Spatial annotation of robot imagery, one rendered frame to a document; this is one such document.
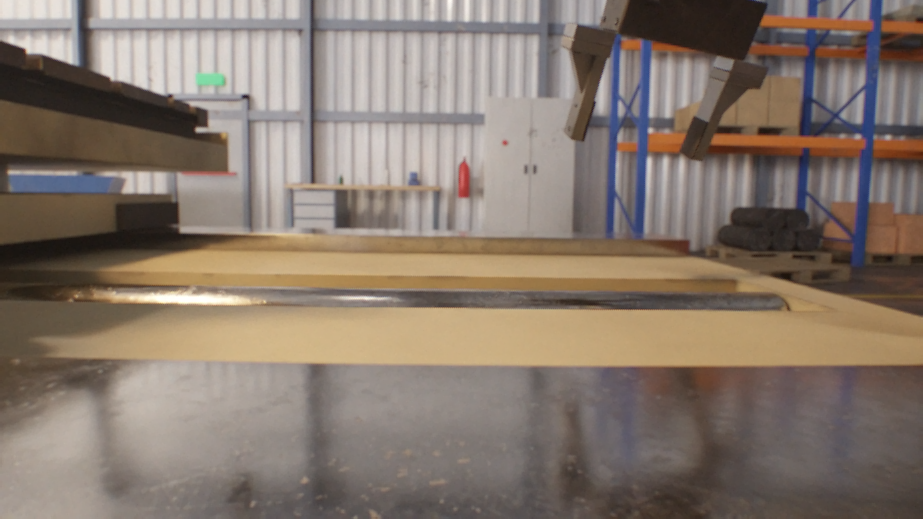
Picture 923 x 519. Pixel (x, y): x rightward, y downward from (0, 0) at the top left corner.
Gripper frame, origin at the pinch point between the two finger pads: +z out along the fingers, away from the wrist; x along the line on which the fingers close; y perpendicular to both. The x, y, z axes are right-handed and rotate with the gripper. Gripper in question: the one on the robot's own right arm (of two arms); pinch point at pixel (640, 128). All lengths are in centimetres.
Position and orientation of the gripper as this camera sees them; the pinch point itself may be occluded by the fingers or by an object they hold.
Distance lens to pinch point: 51.0
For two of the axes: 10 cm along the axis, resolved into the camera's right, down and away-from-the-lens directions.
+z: -1.8, 8.7, 4.5
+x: 9.8, 1.2, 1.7
